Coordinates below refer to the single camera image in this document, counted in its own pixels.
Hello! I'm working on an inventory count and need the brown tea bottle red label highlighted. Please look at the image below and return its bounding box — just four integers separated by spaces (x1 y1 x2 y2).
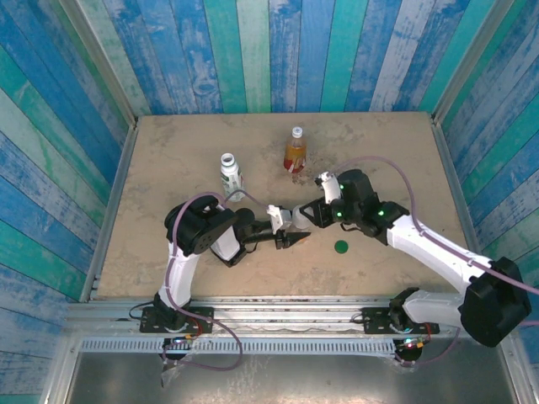
282 125 307 174

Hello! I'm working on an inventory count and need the white milk bottle green label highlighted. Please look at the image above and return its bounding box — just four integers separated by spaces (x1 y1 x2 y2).
219 151 246 202

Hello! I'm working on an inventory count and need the steel sheet shelf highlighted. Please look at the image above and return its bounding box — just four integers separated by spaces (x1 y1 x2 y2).
62 351 521 404

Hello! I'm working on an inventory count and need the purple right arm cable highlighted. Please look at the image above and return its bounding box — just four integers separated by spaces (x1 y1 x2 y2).
332 156 539 368

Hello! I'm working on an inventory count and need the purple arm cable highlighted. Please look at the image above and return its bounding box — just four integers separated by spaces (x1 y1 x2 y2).
332 156 539 368
162 189 270 372

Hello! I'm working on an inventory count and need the aluminium mounting rail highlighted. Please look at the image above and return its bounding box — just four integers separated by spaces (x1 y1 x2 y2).
65 296 464 338

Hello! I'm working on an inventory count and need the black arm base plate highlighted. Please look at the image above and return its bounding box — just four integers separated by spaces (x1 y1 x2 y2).
140 306 216 334
362 306 441 336

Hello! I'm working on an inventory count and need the aluminium table edge rail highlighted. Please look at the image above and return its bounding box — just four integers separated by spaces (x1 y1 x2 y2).
431 120 485 262
79 124 140 302

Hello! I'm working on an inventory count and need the grey slotted cable duct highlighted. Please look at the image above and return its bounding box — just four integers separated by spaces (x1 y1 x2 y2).
79 338 399 354

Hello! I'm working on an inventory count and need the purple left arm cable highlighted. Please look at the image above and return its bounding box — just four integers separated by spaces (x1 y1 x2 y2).
162 189 270 372

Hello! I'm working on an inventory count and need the aluminium corner post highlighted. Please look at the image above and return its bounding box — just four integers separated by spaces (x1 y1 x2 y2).
58 0 139 127
431 0 506 125

